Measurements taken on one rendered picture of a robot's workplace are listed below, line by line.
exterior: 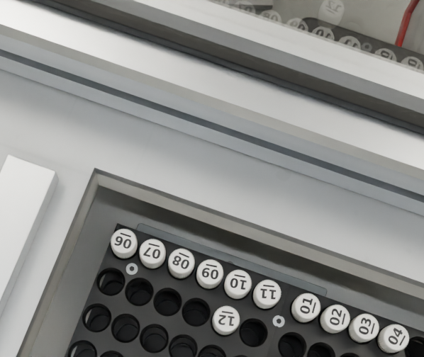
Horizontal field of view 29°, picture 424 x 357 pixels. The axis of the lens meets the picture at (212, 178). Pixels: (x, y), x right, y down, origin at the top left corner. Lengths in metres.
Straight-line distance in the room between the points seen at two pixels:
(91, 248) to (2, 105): 0.12
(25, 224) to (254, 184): 0.10
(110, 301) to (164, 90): 0.11
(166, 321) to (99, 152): 0.09
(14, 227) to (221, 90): 0.10
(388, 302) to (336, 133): 0.17
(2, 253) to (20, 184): 0.03
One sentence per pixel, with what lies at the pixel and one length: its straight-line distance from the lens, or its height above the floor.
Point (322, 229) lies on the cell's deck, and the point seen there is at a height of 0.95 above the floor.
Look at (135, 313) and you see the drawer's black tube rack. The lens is 0.40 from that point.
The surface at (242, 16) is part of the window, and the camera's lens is 0.30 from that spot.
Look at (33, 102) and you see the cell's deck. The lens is 0.38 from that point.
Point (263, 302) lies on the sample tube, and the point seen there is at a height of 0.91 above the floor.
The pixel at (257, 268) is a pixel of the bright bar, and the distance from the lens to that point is 0.45.
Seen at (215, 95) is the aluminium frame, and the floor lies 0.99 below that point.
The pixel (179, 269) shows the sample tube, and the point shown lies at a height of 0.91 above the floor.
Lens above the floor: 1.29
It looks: 73 degrees down
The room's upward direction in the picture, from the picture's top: 11 degrees clockwise
